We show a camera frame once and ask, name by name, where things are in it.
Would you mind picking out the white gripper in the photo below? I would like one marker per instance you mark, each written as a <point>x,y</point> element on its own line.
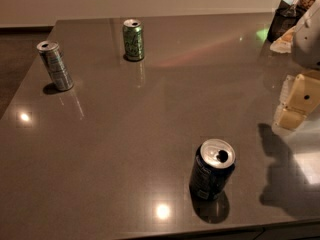
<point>308,42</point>

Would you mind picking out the silver soda can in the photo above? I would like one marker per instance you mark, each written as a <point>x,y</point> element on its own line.
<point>52,58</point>

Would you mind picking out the white wrapped snack packet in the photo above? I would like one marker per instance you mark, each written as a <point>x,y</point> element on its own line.
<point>283,44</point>

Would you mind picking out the black snack bag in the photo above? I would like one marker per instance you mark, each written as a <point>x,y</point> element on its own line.
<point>280,23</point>

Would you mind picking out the green soda can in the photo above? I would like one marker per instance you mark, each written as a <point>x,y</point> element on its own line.
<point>133,39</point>

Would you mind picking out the dark blue pepsi can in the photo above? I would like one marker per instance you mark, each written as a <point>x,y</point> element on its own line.
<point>213,165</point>

